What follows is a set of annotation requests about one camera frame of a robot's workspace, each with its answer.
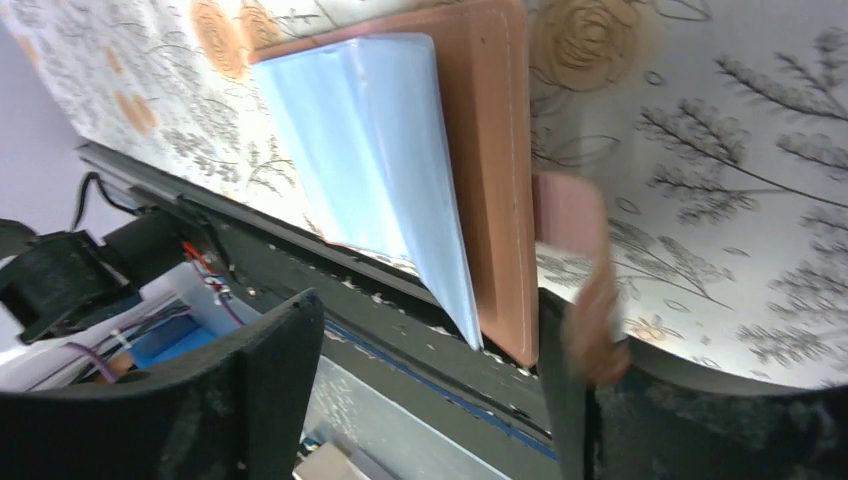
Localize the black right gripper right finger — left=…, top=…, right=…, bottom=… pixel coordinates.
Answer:
left=537, top=289, right=847, bottom=479

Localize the blue storage bin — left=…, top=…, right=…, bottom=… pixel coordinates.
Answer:
left=129, top=314, right=217, bottom=369

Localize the tan leather card holder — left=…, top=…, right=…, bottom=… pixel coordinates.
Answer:
left=248, top=0, right=631, bottom=389

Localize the floral patterned table mat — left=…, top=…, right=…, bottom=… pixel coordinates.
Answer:
left=1, top=1, right=847, bottom=388

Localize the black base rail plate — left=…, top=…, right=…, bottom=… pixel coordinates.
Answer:
left=77, top=142, right=558, bottom=478

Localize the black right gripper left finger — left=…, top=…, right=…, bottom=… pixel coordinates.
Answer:
left=1, top=289, right=324, bottom=479

